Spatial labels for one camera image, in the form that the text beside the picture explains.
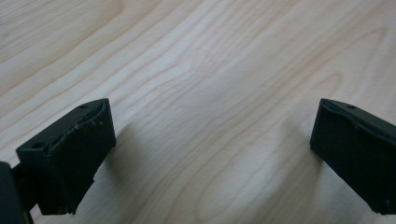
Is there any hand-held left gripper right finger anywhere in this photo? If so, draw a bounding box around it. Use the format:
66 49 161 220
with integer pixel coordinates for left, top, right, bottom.
309 98 396 216

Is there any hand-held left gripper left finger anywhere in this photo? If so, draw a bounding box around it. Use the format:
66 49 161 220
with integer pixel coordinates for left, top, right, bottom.
12 98 117 217

